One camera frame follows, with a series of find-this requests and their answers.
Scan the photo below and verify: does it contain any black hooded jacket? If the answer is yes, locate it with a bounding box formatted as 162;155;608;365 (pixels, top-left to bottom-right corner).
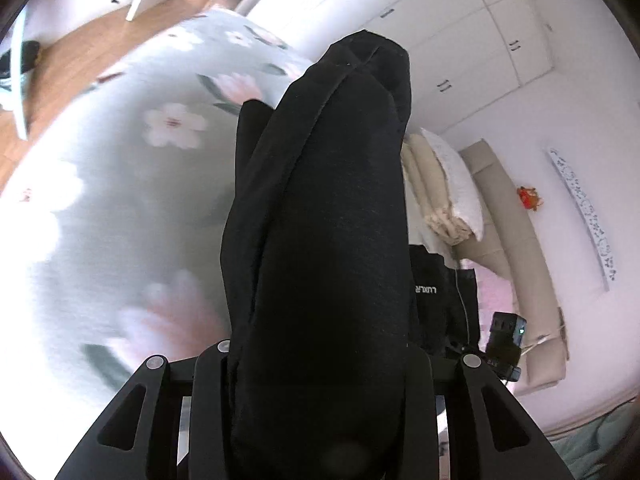
221;31;480;479

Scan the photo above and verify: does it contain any white dotted pillow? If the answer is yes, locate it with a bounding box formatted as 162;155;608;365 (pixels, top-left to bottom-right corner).
421;128;485;240

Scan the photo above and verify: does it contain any white wardrobe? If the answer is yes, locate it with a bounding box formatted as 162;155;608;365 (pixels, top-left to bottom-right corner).
244;0;553;133

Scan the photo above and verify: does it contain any black mesh wastebasket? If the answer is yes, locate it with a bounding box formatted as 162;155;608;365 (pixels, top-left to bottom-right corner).
0;40;41;80

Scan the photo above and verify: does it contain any red plush toy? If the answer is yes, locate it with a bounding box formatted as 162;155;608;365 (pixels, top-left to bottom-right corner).
516;186;544;211

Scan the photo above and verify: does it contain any folded beige quilt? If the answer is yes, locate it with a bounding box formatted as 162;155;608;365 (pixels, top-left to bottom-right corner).
401;133;472;246

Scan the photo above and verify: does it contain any teal quilted cushion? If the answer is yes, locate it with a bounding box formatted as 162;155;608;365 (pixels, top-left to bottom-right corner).
551;402;639;479

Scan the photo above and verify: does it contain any folded purple blanket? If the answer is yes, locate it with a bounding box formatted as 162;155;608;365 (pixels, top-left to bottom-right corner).
460;259;516;351

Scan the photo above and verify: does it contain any patterned wall strip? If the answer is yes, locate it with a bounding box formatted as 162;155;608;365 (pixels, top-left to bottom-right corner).
547;148;617;292

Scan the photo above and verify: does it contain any floral green bedspread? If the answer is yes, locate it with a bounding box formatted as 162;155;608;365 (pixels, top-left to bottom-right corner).
1;10;308;479

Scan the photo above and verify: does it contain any beige padded headboard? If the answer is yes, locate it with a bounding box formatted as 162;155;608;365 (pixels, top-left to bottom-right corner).
454;140;568;396

